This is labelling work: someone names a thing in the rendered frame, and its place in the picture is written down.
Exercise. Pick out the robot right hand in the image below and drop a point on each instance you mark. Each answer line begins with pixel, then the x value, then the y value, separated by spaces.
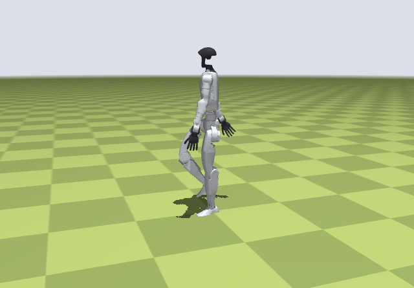
pixel 225 126

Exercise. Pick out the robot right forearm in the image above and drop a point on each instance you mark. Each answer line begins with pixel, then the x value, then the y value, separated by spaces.
pixel 219 113

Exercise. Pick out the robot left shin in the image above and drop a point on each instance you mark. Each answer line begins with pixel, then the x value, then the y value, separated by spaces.
pixel 211 185

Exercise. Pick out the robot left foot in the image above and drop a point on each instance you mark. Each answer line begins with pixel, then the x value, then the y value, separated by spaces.
pixel 207 211

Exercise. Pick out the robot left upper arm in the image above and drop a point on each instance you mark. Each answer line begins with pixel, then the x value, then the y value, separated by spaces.
pixel 207 81

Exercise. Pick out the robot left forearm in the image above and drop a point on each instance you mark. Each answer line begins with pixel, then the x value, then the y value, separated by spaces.
pixel 200 112

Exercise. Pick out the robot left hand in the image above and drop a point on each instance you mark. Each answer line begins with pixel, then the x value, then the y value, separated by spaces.
pixel 193 139

